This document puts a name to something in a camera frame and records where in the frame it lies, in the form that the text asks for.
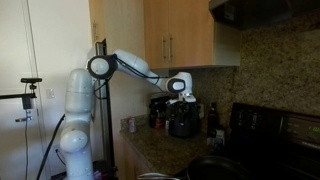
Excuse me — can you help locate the thick black cable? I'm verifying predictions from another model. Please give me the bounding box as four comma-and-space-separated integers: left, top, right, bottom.
35, 114, 66, 180

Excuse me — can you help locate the dark tall bottle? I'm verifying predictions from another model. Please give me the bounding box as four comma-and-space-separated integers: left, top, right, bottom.
207, 101, 221, 132

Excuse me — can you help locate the stainless steel refrigerator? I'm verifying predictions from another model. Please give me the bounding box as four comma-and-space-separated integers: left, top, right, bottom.
85, 39, 116, 170

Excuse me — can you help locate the thin hanging cable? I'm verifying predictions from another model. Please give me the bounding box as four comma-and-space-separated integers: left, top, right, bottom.
24, 109, 29, 180

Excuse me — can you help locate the pink soda can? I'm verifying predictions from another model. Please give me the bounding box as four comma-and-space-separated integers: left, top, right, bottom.
128, 117, 138, 134

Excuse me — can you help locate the black coffee maker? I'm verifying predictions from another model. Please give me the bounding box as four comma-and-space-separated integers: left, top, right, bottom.
148, 92, 170, 130

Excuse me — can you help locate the wooden lower cabinet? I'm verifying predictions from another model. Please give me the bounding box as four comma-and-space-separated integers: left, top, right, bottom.
114, 132, 158, 180

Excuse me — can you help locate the white wall outlet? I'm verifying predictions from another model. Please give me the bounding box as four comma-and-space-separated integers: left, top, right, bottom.
198, 103, 206, 119

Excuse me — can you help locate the tall wooden cabinet panel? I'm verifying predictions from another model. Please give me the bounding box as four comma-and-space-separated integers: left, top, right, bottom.
87, 0, 146, 63

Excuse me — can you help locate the wooden upper cabinet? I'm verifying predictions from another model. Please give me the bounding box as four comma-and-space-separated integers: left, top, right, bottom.
143, 0, 241, 71

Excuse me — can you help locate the wooden cabinet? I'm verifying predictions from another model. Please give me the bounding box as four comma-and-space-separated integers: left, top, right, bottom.
114, 132, 158, 180
143, 0, 241, 71

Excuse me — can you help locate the range hood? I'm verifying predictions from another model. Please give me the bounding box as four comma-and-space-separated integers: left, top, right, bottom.
207, 0, 320, 31

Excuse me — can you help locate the black frying pan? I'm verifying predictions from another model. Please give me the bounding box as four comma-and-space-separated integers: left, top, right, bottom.
186, 154, 255, 180

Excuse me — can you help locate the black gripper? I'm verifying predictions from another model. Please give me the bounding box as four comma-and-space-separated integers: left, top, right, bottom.
173, 100, 196, 118

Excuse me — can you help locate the white light switch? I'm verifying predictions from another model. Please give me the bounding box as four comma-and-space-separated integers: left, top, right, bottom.
45, 88, 56, 100

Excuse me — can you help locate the black camera on stand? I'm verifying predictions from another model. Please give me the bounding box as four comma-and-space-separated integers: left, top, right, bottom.
0, 77, 44, 123

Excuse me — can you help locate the silver pot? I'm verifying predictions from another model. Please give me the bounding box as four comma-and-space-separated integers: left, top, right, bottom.
136, 171, 183, 180

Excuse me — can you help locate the black stove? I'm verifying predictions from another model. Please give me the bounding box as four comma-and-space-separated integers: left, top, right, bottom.
181, 101, 320, 180

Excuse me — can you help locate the metal cabinet handle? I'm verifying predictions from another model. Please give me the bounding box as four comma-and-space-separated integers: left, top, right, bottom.
168, 32, 174, 62
161, 34, 167, 62

